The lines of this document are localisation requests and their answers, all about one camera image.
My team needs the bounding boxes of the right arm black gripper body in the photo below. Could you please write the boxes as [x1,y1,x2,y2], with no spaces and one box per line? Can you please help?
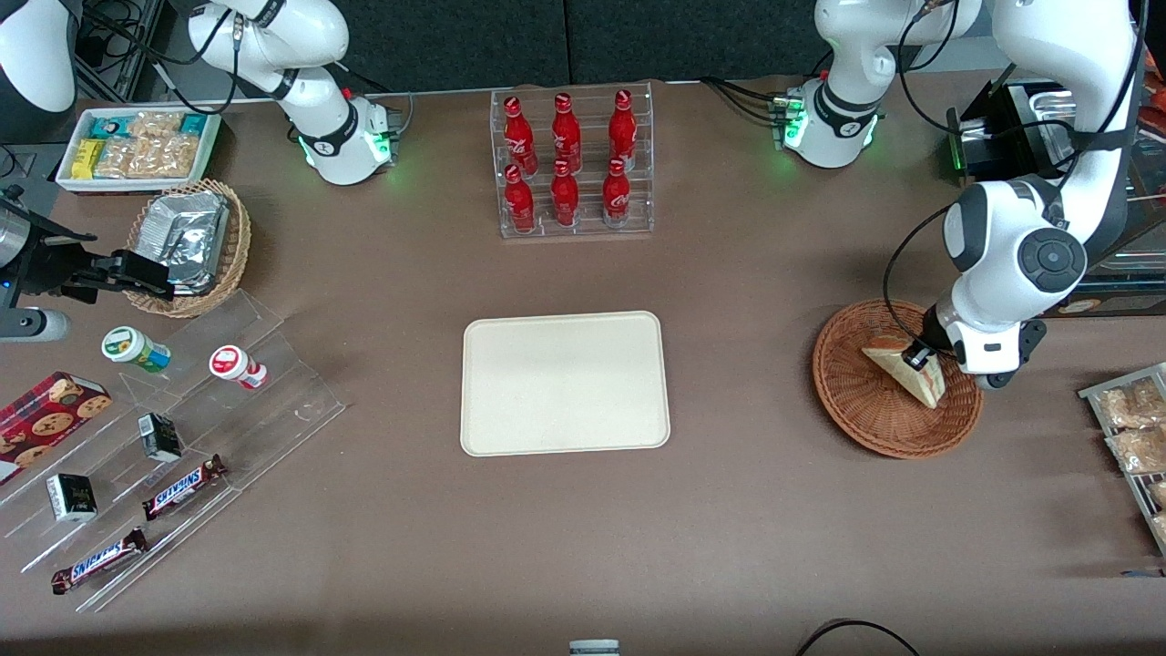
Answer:
[14,211,101,303]

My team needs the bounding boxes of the triangular sandwich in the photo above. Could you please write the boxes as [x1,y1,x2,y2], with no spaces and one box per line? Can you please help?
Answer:
[861,334,947,410]

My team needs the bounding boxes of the round brown wicker basket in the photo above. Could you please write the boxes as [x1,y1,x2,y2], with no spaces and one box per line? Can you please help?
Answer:
[812,299,986,459]

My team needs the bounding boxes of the oval tan wicker basket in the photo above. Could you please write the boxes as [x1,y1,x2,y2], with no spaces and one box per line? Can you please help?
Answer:
[126,179,252,319]

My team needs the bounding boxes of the beige rectangular tray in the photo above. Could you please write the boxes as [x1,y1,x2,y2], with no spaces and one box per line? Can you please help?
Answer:
[460,311,672,457]

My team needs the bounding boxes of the silver foil bag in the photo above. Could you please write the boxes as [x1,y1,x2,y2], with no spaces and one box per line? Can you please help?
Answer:
[134,190,230,296]

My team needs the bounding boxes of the small bottle green cap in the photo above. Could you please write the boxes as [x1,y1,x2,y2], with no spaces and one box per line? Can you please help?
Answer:
[101,325,172,374]

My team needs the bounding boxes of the white snack bin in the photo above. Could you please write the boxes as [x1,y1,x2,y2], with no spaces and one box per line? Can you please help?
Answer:
[55,108,223,195]

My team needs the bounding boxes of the clear bag of crackers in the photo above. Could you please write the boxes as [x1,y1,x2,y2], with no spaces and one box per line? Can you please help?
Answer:
[128,110,184,139]
[95,136,202,180]

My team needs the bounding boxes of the small bottle red cap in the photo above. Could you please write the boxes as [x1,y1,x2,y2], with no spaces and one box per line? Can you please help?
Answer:
[209,343,269,391]

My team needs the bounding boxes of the red cookie box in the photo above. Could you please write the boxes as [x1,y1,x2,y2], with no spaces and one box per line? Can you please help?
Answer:
[0,370,113,485]

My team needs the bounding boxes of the small black carton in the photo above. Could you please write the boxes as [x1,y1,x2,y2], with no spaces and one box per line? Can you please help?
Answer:
[138,412,184,464]
[46,473,98,523]

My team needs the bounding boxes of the clear acrylic stepped display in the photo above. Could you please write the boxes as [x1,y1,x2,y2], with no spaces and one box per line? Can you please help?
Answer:
[0,290,348,613]

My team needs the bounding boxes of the snickers bar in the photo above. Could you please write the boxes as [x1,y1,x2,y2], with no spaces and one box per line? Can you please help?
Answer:
[51,528,149,596]
[142,454,228,522]

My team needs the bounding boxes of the steel food pan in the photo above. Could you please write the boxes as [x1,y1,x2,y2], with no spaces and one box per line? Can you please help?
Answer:
[1009,86,1087,170]

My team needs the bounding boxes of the red cola bottle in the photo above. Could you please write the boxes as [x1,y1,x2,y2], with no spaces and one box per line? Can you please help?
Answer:
[503,96,539,176]
[608,88,638,170]
[551,92,583,173]
[549,159,581,228]
[503,164,537,234]
[601,157,632,227]

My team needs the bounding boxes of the clear acrylic bottle rack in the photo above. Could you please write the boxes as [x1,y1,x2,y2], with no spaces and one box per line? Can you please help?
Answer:
[489,81,656,241]

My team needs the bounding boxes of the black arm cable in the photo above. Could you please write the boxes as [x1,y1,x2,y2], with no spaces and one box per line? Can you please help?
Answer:
[882,202,967,367]

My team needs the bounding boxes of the grey wire rack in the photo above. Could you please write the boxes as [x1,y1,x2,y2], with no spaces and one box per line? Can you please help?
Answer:
[1079,362,1166,557]

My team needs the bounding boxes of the black cable loop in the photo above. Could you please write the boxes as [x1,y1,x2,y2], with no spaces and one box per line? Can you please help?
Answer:
[796,619,922,656]

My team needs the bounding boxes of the black base cables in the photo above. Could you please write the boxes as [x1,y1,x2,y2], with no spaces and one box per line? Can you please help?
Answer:
[700,77,795,127]

